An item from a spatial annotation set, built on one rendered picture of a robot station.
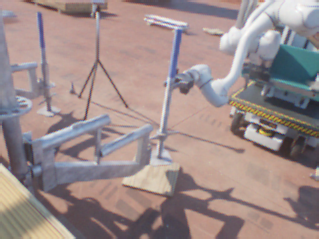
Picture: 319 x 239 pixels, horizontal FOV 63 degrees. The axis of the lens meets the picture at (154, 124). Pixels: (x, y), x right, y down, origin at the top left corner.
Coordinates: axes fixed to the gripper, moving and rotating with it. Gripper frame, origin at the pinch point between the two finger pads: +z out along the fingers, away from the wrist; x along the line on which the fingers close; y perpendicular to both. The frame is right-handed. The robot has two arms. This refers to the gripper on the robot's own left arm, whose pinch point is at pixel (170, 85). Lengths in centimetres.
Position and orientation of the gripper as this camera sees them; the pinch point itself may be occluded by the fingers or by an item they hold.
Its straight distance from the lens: 136.4
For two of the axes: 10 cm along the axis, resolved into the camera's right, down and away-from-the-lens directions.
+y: 1.2, -8.5, -5.1
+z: -6.3, 3.3, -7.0
